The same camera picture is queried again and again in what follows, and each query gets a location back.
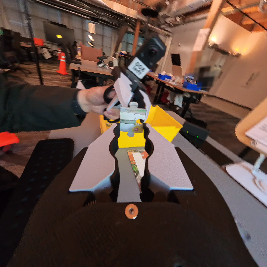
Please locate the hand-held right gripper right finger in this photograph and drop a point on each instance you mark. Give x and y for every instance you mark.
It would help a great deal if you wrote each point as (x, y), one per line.
(169, 166)

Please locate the orange reflective vest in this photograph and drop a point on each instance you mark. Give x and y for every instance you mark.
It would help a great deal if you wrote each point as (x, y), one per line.
(8, 138)

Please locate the white wall notice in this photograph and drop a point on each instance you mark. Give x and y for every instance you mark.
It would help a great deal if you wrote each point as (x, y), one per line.
(201, 39)

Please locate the orange traffic cone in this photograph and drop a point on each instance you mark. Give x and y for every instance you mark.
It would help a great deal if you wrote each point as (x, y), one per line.
(62, 64)

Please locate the black wristband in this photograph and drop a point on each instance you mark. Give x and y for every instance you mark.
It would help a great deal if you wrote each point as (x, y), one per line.
(76, 104)

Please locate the light background desk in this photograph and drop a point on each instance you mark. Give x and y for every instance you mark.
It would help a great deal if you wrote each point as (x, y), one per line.
(89, 66)

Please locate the wooden background desk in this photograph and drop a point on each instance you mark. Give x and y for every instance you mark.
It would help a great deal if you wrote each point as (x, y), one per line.
(179, 87)

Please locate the grey yellow flower puzzle piece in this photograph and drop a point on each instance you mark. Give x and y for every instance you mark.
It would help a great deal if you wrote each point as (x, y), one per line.
(129, 116)

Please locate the grey desk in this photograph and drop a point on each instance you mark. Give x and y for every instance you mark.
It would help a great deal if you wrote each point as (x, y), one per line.
(208, 166)

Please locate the black pole with disc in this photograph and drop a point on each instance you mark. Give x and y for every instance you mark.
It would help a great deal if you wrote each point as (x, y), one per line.
(34, 48)

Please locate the yellow plastic bin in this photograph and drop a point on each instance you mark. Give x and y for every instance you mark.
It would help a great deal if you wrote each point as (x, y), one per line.
(162, 123)

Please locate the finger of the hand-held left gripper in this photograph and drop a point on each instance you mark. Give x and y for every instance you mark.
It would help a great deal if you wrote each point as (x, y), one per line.
(124, 89)
(147, 102)

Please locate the puzzle frame tray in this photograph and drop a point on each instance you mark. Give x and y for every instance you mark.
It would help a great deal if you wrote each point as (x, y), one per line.
(138, 164)

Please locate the white stand base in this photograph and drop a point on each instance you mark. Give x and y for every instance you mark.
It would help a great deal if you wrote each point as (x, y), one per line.
(239, 175)

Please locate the metal page holder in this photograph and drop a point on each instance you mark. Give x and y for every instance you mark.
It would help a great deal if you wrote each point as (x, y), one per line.
(253, 143)

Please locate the printed instruction sheet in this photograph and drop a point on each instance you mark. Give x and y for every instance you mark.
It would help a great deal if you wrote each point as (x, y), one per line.
(258, 133)

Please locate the blue box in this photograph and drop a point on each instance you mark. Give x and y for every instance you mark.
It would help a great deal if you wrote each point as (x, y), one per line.
(164, 77)
(192, 86)

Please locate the person's left hand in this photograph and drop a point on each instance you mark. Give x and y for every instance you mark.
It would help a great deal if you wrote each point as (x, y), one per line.
(91, 100)

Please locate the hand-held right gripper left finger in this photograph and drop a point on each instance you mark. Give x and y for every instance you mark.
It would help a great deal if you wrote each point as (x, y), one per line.
(93, 166)

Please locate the black monitor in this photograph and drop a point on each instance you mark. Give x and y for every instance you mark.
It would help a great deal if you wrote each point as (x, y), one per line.
(60, 33)

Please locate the black charger box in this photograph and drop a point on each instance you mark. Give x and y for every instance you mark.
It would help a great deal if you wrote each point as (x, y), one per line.
(194, 131)

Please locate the black dotted mat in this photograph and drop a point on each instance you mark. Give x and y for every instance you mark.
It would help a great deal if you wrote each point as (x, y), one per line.
(41, 166)

